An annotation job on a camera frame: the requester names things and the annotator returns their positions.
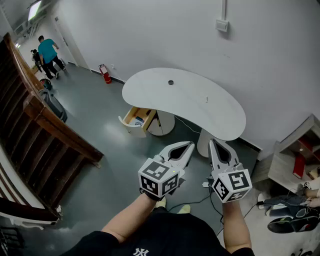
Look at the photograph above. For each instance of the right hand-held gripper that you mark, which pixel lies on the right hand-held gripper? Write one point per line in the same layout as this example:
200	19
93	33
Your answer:
232	183

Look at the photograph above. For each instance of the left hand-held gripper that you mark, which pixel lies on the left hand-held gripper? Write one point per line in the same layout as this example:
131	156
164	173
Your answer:
155	175

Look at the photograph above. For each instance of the wooden drawer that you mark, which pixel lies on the wooden drawer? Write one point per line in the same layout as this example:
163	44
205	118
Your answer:
136	128

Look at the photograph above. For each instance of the person's left forearm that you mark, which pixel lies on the person's left forearm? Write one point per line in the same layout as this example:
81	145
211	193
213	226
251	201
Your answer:
130	217

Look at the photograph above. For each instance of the person's right forearm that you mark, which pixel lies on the person's right forearm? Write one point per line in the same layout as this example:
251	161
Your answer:
235	225

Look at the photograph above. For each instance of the booklet in drawer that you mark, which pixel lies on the booklet in drawer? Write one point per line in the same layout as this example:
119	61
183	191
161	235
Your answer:
138	121

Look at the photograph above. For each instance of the white curved desk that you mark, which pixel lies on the white curved desk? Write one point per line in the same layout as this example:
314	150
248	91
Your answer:
180	100

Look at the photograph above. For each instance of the white power adapter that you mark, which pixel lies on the white power adapter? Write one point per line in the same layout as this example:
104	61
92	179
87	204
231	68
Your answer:
205	185

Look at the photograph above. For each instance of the person's left beige shoe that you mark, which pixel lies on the person's left beige shoe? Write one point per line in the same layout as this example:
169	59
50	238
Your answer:
161	203

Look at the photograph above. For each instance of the person's beige shoe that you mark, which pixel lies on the person's beige shoe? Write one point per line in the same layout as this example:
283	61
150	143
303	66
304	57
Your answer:
161	203
184	208

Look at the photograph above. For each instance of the person's right beige shoe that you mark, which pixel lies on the person's right beige shoe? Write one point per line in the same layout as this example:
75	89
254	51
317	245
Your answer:
184	208

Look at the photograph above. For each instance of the white charger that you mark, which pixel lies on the white charger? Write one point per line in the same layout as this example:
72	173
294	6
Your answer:
261	200

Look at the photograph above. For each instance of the grey wooden shelf unit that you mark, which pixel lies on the grey wooden shelf unit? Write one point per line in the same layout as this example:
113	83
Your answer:
282	162

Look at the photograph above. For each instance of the black round cap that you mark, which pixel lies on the black round cap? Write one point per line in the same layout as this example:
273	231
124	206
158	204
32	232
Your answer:
170	82

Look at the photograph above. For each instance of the red book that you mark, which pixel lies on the red book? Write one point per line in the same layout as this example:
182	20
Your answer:
298	166

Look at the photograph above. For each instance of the person's black shirt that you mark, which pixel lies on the person's black shirt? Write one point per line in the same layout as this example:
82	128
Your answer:
170	237

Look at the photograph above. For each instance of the red fire extinguisher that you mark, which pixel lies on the red fire extinguisher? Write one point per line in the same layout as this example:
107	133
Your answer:
106	75

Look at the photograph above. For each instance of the black ribbed case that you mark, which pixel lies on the black ribbed case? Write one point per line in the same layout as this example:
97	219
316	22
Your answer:
55	105

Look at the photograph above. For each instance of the white door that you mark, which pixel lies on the white door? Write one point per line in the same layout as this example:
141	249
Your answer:
62	40

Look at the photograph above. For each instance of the long ceiling light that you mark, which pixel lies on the long ceiling light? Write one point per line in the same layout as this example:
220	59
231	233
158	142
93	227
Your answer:
34	10

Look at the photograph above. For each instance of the white wall socket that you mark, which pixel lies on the white wall socket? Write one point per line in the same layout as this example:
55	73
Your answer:
113	67

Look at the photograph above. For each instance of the white wall box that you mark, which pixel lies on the white wall box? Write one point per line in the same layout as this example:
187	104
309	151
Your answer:
222	25

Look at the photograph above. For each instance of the white wall conduit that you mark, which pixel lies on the white wall conduit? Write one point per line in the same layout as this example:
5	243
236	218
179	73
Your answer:
223	10

